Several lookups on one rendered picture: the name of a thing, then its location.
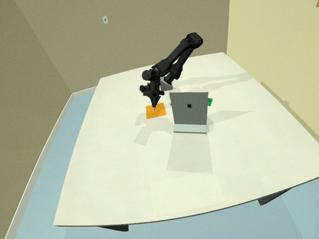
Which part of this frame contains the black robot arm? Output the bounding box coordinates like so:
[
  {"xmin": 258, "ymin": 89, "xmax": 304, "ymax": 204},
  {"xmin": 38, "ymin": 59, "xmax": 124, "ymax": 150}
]
[{"xmin": 140, "ymin": 32, "xmax": 203, "ymax": 93}]

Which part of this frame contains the orange flat square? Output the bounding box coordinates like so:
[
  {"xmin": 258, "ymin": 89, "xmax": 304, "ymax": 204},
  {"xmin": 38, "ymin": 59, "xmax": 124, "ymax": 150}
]
[{"xmin": 146, "ymin": 103, "xmax": 166, "ymax": 119}]

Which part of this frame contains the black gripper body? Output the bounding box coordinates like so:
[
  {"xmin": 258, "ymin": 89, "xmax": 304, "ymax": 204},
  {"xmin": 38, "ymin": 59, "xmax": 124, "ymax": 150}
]
[{"xmin": 143, "ymin": 81, "xmax": 164, "ymax": 97}]

